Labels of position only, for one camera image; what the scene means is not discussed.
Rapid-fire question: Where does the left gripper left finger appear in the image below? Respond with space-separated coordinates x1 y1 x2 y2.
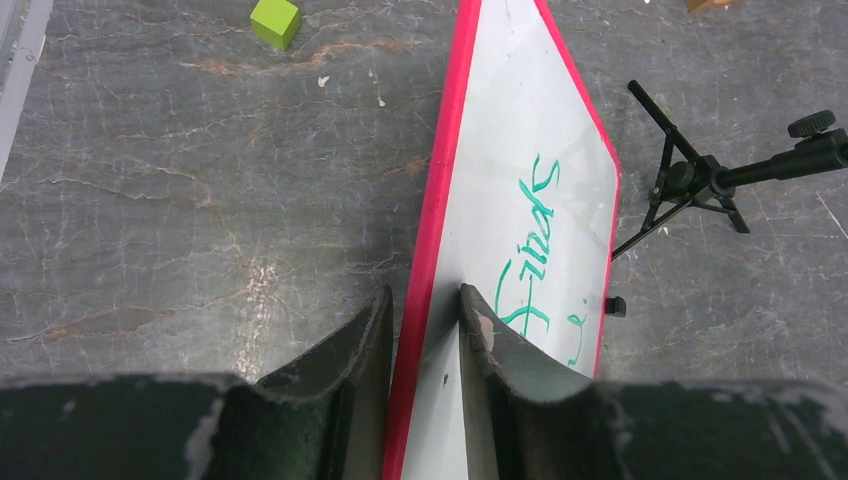
1 286 393 479

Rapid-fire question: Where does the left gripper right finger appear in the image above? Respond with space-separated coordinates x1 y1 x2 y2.
458 284 847 479

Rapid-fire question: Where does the pink framed whiteboard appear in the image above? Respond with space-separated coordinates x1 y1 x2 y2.
383 1 620 479

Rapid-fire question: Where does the grey microphone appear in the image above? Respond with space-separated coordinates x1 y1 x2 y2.
611 80 847 260

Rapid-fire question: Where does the green cube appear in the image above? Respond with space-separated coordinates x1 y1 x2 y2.
250 0 301 50

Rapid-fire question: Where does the brown wooden block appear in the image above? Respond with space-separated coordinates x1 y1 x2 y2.
686 0 735 14

